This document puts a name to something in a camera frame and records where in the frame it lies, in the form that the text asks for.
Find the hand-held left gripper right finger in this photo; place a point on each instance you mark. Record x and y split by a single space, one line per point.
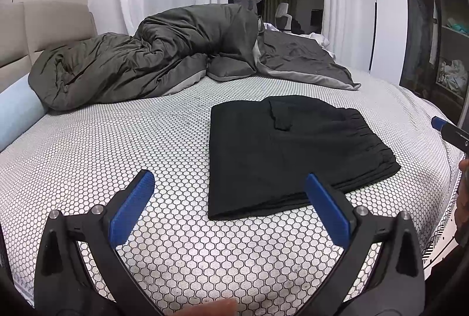
328 209

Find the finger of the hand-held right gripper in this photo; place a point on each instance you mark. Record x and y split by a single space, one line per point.
438 122

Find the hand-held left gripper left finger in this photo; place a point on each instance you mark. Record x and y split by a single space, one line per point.
130 209

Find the black pants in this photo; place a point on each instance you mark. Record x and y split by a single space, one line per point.
274 162

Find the person's right forearm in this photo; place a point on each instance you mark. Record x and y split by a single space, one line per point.
458 228

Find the person's right hand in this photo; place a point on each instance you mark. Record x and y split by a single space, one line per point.
464 173

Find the person's left hand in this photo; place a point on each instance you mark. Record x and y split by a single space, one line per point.
216 308

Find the pale crumpled clothes pile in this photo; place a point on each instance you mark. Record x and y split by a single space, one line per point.
452 75

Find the bed with honeycomb patterned sheet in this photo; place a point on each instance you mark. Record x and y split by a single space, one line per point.
128 140

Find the dark open wardrobe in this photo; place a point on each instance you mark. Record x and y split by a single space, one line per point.
421 44

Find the light blue bolster pillow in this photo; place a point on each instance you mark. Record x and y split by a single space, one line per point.
18 110

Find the dark grey duvet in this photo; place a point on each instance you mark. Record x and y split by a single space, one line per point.
128 59

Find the white chair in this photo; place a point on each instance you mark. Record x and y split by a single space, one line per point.
282 9

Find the beige padded headboard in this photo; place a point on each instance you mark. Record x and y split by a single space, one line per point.
47 26

